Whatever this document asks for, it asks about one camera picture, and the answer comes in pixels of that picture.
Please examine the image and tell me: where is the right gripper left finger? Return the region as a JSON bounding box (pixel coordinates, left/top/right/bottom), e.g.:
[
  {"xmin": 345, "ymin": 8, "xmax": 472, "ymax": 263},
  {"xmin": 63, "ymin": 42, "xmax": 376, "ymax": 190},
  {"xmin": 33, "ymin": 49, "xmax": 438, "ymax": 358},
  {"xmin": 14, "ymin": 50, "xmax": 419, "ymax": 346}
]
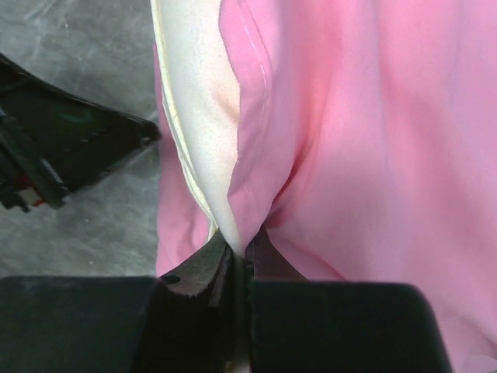
[{"xmin": 1, "ymin": 233, "xmax": 244, "ymax": 372}]

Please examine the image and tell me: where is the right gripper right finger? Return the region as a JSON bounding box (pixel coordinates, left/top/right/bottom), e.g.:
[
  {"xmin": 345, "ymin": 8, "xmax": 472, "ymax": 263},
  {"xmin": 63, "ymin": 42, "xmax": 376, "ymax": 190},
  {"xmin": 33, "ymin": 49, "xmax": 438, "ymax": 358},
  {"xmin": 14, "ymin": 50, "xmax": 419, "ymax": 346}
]
[{"xmin": 245, "ymin": 230, "xmax": 451, "ymax": 373}]

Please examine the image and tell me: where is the pink pillowcase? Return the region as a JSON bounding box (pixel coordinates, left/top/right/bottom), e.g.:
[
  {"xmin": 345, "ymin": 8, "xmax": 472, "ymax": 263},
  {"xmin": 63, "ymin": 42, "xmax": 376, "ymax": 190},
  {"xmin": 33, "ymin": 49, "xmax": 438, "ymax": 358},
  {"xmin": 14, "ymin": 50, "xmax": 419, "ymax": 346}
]
[{"xmin": 155, "ymin": 1, "xmax": 496, "ymax": 372}]

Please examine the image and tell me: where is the cream pillow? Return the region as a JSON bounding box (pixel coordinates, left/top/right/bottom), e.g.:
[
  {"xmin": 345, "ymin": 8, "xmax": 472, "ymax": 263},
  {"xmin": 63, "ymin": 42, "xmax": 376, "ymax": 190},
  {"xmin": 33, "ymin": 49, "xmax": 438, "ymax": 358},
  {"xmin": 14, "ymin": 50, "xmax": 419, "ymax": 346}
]
[{"xmin": 151, "ymin": 1, "xmax": 243, "ymax": 253}]

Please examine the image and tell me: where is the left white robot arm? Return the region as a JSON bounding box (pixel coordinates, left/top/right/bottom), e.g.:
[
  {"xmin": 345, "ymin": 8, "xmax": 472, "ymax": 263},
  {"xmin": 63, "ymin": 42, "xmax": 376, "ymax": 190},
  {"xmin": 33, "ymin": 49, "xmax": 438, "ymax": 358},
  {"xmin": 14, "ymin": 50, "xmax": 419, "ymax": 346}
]
[{"xmin": 1, "ymin": 56, "xmax": 160, "ymax": 212}]

